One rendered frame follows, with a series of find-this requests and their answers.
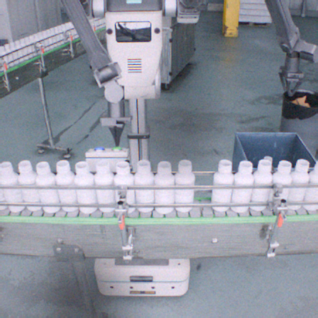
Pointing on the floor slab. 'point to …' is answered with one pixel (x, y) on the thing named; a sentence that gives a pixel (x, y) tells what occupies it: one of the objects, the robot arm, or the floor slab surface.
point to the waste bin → (301, 118)
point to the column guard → (231, 18)
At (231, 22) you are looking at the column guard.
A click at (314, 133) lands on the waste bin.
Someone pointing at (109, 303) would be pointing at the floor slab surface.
